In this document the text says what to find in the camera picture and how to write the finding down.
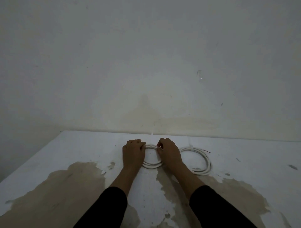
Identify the person's right forearm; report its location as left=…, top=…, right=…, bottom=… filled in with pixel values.
left=168, top=162, right=258, bottom=228

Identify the person's right hand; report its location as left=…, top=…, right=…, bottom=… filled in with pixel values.
left=156, top=138, right=184, bottom=167

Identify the person's left hand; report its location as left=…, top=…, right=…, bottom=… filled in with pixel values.
left=122, top=139, right=147, bottom=168

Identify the person's left forearm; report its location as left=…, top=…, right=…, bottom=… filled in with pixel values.
left=73, top=166, right=141, bottom=228

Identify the white coiled cable with tie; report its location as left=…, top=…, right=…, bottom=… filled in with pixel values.
left=179, top=146, right=212, bottom=176

